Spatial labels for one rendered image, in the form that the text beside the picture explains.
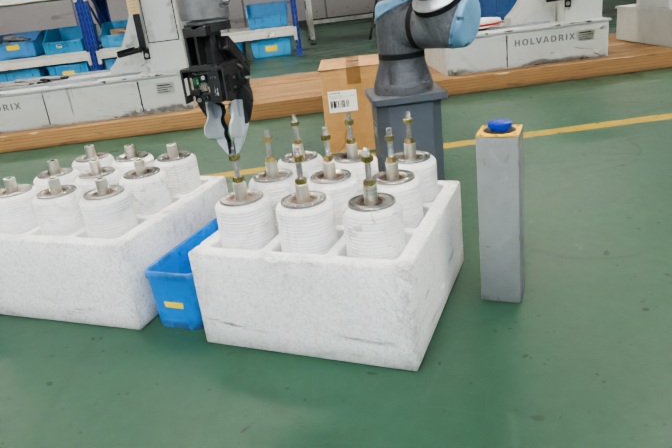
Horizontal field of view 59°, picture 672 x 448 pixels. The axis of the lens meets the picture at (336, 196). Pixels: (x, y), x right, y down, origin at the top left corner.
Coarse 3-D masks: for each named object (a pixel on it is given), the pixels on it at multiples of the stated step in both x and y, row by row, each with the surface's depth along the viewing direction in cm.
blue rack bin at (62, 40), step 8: (96, 24) 568; (48, 32) 545; (56, 32) 563; (64, 32) 570; (72, 32) 570; (80, 32) 571; (96, 32) 568; (48, 40) 542; (56, 40) 559; (64, 40) 572; (72, 40) 527; (80, 40) 528; (48, 48) 529; (56, 48) 529; (64, 48) 530; (72, 48) 531; (80, 48) 531
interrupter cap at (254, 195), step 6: (252, 192) 105; (258, 192) 104; (222, 198) 103; (228, 198) 103; (234, 198) 104; (252, 198) 101; (258, 198) 101; (222, 204) 101; (228, 204) 100; (234, 204) 100; (240, 204) 99; (246, 204) 100
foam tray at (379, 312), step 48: (432, 240) 100; (240, 288) 100; (288, 288) 96; (336, 288) 93; (384, 288) 90; (432, 288) 101; (240, 336) 104; (288, 336) 100; (336, 336) 96; (384, 336) 93
